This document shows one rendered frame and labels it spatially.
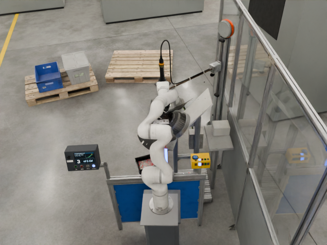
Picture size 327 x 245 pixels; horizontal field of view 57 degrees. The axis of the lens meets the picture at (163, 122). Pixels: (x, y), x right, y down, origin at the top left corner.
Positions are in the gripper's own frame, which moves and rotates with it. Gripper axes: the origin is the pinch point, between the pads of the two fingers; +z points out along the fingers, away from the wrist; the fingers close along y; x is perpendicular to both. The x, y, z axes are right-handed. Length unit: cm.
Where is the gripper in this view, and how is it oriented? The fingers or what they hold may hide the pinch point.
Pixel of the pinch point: (162, 79)
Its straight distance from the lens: 252.7
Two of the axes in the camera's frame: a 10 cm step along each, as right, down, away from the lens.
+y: 10.0, -0.5, 0.1
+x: -0.4, -7.6, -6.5
